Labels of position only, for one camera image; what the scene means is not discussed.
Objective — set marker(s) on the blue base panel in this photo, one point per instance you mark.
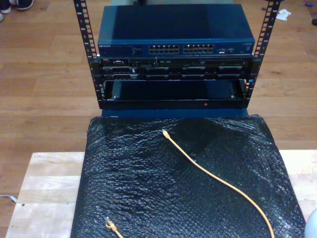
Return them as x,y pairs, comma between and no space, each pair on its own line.
148,113

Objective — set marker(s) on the black rack shelf tray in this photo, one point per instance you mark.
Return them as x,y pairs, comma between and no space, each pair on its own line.
173,104

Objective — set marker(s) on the black rack server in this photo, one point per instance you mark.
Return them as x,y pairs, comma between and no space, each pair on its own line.
173,72

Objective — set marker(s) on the black bubble wrap mat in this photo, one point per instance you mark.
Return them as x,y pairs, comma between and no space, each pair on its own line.
161,186

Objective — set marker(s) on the white crumpled paper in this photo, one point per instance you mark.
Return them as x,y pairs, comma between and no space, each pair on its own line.
283,15

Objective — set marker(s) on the person's shoe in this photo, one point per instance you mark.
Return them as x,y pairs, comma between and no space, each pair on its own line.
1,17
5,10
24,5

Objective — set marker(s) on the dark round object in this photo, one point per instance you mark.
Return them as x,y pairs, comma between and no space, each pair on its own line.
314,22

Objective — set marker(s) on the small blue object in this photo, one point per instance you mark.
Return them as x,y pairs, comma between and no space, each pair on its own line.
308,4

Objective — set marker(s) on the black rack frame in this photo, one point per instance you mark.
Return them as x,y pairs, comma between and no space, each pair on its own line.
94,74

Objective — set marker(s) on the blue network switch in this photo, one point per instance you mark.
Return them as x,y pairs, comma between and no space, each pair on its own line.
173,24

